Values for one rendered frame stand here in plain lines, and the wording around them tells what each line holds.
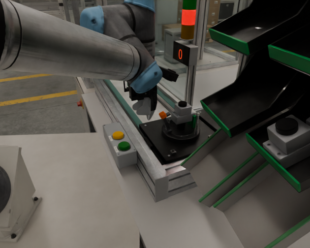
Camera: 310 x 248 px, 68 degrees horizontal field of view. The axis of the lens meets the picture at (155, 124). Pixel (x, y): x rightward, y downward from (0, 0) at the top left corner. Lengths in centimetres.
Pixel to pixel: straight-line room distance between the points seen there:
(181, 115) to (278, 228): 44
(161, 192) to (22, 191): 39
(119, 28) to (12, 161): 44
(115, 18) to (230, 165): 43
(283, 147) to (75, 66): 33
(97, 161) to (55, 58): 65
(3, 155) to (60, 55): 46
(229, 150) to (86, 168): 53
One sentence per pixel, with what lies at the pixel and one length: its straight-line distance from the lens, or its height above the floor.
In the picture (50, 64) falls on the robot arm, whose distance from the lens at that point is 32.
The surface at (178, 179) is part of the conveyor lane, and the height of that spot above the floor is 93.
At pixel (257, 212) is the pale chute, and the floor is 104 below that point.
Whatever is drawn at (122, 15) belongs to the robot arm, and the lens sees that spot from 57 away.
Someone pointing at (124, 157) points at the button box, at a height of 95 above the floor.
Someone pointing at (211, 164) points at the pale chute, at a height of 103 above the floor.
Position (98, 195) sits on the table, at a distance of 80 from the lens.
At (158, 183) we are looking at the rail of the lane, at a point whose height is 94.
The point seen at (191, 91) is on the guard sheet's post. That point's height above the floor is 103.
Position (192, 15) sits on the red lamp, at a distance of 92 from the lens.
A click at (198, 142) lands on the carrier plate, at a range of 82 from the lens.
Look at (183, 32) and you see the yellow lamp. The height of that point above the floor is 129.
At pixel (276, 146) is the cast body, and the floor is 122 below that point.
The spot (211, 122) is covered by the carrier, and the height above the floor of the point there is 97.
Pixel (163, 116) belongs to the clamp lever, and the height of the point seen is 106.
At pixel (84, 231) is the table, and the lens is 73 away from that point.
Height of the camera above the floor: 145
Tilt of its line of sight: 32 degrees down
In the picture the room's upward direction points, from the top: straight up
